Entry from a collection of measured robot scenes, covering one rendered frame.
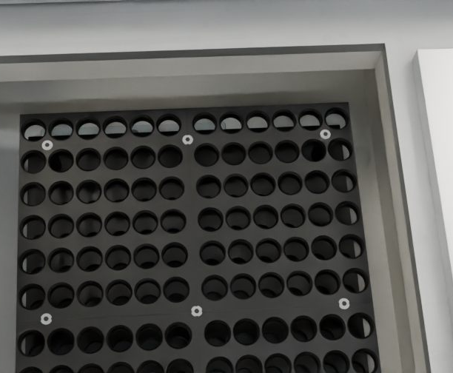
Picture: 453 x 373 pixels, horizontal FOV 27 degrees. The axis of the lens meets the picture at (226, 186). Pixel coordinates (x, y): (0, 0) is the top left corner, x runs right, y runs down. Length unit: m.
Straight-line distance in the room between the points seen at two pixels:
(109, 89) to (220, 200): 0.13
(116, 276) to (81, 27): 0.12
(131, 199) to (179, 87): 0.12
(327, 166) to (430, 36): 0.08
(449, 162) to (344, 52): 0.08
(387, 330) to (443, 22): 0.17
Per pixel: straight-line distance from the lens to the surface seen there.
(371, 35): 0.48
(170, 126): 0.55
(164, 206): 0.48
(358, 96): 0.58
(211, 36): 0.47
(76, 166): 0.49
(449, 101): 0.46
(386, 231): 0.55
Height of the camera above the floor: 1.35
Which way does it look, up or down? 69 degrees down
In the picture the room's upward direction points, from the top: 7 degrees clockwise
